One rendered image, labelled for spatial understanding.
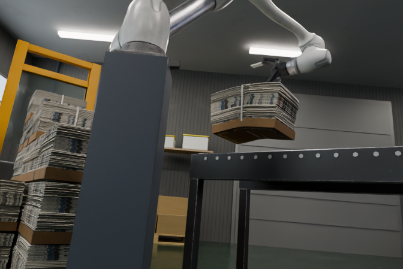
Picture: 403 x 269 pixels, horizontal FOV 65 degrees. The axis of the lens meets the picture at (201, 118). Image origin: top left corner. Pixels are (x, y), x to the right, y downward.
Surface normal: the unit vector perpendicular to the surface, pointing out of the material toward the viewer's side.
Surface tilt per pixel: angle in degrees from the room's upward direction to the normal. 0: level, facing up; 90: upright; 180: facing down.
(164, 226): 90
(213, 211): 90
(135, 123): 90
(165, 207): 90
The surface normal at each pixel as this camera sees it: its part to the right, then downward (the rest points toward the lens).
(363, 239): 0.03, -0.28
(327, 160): -0.57, -0.27
